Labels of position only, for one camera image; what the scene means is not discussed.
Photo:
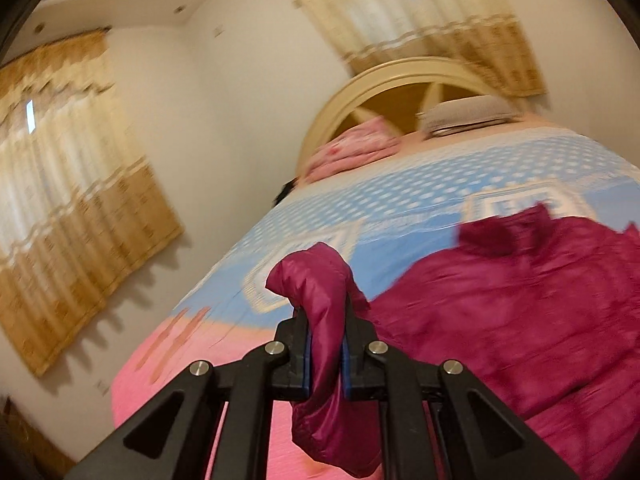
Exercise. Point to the brown wooden furniture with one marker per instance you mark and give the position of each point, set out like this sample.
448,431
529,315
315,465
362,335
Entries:
25,430

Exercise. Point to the folded pink blanket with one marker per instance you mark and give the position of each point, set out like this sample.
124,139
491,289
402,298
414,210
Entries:
350,147

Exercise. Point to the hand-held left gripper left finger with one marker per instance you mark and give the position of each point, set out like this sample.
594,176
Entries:
306,360

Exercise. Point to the blue and pink printed bedspread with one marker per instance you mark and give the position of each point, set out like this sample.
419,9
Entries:
400,185

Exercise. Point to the white wall socket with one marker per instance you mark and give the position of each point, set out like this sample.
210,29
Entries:
102,387

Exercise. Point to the magenta puffer jacket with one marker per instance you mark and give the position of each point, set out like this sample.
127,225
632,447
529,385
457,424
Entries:
500,310

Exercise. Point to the striped pillow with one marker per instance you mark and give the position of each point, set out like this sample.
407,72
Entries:
465,112

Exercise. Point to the dark object beside bed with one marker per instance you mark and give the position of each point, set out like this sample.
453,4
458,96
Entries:
284,194

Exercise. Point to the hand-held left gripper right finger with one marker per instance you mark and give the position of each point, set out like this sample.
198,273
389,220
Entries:
347,370

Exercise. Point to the cream wooden headboard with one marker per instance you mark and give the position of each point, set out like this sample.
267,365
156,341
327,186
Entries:
345,95

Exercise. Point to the beige patterned curtain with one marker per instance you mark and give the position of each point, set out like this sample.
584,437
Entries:
75,185
425,15

